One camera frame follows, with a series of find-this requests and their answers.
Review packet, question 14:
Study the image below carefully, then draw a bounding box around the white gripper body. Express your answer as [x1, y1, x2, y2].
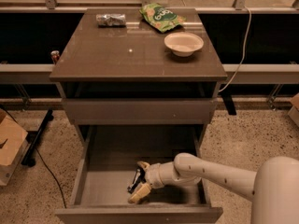
[145, 163, 164, 189]

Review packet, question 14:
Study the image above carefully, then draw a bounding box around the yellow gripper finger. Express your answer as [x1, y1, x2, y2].
[137, 161, 150, 172]
[128, 183, 151, 203]

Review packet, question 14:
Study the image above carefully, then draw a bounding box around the blue rxbar wrapper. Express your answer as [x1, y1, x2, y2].
[127, 167, 146, 194]

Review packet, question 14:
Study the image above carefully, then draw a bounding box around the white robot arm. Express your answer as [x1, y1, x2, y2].
[128, 153, 299, 224]

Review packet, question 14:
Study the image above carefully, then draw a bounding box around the open middle drawer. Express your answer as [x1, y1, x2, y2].
[55, 125, 222, 224]

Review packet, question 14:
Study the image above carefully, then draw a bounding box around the closed top drawer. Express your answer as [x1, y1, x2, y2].
[63, 99, 217, 125]

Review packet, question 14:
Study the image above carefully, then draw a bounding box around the grey drawer cabinet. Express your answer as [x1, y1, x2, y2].
[49, 7, 228, 224]

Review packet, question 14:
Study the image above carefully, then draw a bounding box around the black stand leg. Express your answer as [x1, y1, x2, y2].
[21, 109, 53, 167]

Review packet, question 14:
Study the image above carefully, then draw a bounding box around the white paper bowl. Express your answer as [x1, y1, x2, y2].
[164, 32, 204, 57]

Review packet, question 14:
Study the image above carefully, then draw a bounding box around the cardboard box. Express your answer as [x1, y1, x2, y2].
[0, 109, 28, 186]

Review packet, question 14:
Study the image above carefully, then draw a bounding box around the small red can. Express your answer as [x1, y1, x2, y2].
[50, 50, 60, 64]

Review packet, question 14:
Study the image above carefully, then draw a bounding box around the silver foil snack packet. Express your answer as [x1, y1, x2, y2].
[96, 14, 126, 27]

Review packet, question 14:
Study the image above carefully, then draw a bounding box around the green snack bag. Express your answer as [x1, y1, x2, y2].
[139, 3, 186, 33]

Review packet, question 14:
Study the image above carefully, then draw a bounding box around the box at right edge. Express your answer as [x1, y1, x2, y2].
[288, 93, 299, 127]

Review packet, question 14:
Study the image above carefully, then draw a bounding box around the black cable on floor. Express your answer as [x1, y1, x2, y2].
[0, 105, 67, 209]

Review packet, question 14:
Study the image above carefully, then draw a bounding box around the black post behind cabinet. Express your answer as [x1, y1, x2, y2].
[221, 93, 236, 116]

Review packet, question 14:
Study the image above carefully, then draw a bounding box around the white cable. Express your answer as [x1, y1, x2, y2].
[218, 7, 252, 94]

